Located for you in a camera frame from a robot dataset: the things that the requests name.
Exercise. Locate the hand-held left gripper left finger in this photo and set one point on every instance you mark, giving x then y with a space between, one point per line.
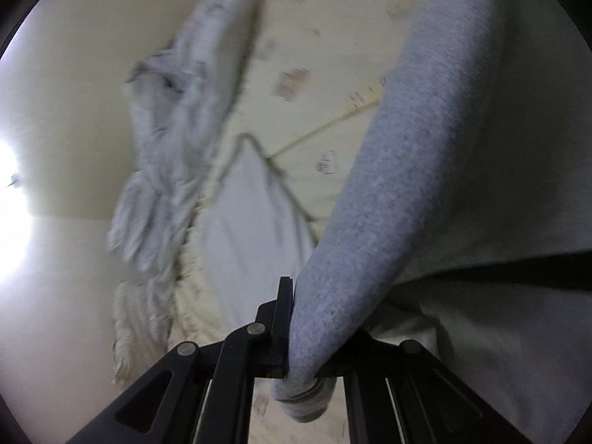
283 333

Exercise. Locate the small wall hook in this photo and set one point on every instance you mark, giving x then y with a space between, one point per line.
13 180

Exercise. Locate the yellow cartoon print bed sheet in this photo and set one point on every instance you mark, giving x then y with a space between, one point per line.
323 55

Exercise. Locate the black sleeved white t-shirt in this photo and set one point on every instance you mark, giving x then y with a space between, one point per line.
249 231

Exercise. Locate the grey crumpled duvet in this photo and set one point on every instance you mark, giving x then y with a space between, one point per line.
175 125

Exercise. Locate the beige pillow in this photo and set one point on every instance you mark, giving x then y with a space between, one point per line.
143 328

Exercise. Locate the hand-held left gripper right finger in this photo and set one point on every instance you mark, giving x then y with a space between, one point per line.
370 360

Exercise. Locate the light blue knit sweater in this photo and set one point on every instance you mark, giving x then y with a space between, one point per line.
407 171

